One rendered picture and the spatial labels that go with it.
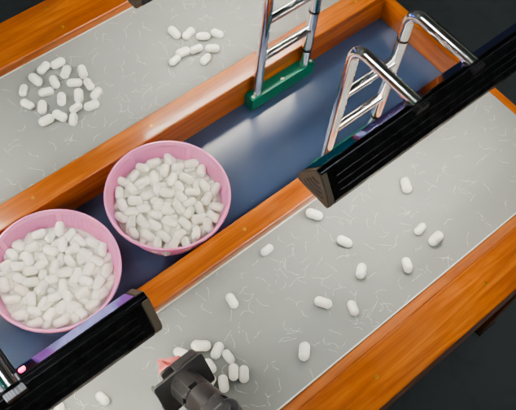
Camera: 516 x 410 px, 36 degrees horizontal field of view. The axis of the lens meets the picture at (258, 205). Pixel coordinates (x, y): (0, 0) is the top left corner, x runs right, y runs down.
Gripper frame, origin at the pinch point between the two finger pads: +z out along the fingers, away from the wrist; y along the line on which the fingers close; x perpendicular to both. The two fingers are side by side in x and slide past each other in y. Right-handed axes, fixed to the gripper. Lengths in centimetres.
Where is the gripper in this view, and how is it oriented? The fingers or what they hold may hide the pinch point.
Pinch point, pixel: (161, 364)
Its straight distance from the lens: 146.2
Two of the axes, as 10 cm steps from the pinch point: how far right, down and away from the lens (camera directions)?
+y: -7.6, 5.5, -3.6
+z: -5.5, -2.3, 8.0
